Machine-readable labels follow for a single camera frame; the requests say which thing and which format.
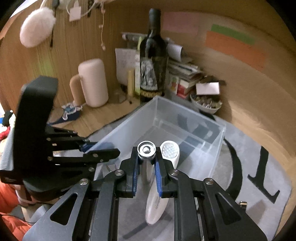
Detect stack of books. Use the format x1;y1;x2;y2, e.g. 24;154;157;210
166;59;204;99

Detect blue cartoon sticker card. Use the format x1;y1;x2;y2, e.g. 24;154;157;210
48;103;83;126

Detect pink mug with handle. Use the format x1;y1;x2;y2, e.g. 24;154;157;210
69;58;109;108

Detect white fluffy pompom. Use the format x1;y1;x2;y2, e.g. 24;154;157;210
20;7;56;48

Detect orange sticky note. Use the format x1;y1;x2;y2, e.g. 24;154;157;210
205;31;266;71

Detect clear plastic storage box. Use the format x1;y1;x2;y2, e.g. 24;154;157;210
86;95;227;241

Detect black wireless microphone dongle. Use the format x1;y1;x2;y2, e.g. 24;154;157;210
239;201;247;210

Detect white bowl of small items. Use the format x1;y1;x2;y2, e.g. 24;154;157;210
190;93;222;114

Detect yellow tube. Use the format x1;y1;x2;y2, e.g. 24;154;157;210
127;68;135;97

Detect white handheld beauty device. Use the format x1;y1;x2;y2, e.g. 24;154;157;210
145;141;180;225

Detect grey rug with black letters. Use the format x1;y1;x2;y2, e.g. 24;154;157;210
89;97;292;240

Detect pink sticky note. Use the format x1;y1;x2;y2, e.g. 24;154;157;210
162;11;199;35

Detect handwritten paper note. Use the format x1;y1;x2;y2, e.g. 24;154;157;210
115;48;139;86

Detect white card on bowl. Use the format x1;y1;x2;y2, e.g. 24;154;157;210
196;82;220;95

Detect dark wine bottle elephant label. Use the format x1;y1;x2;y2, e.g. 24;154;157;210
140;9;168;102

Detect green sticky note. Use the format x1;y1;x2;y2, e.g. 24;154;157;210
211;24;255;45

